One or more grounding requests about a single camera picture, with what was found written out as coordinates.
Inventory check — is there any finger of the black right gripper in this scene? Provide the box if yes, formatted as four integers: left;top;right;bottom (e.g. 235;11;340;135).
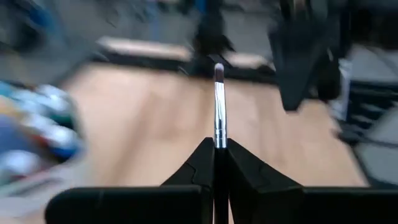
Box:
313;46;343;100
270;12;327;110

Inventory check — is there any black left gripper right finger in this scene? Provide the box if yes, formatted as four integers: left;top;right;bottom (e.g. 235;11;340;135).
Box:
228;138;304;224

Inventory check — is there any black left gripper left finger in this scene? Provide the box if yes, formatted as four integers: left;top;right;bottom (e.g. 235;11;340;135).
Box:
161;138;215;224

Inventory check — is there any thin silver-ferrule black paintbrush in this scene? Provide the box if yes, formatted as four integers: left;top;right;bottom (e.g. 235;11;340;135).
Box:
213;62;230;224

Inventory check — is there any white plastic tray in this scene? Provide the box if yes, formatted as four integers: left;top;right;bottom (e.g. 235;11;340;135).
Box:
0;149;94;218

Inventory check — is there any black aluminium table frame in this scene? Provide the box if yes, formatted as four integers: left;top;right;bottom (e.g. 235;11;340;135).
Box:
93;34;280;85

